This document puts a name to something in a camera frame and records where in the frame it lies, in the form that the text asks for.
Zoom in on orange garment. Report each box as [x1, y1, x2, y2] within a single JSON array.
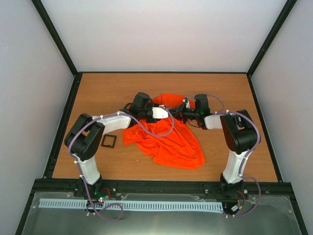
[[122, 93, 205, 169]]

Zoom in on black square frame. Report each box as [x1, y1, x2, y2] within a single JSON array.
[[101, 134, 117, 148]]

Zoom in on light blue slotted cable duct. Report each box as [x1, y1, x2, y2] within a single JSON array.
[[38, 199, 223, 213]]

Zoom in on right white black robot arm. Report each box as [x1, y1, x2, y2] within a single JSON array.
[[169, 94, 261, 198]]

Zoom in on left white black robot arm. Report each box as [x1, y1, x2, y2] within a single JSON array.
[[64, 93, 159, 197]]

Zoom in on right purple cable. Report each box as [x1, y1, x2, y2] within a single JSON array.
[[187, 94, 262, 219]]

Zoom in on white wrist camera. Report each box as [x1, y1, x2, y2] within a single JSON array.
[[183, 97, 195, 109], [152, 105, 169, 119]]

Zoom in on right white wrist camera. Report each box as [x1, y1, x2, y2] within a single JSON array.
[[183, 97, 195, 109]]

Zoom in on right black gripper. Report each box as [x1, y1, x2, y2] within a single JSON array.
[[169, 102, 199, 124]]

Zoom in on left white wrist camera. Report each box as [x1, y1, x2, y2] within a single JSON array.
[[152, 105, 169, 119]]

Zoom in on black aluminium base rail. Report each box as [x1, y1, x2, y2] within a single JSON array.
[[34, 178, 293, 199]]

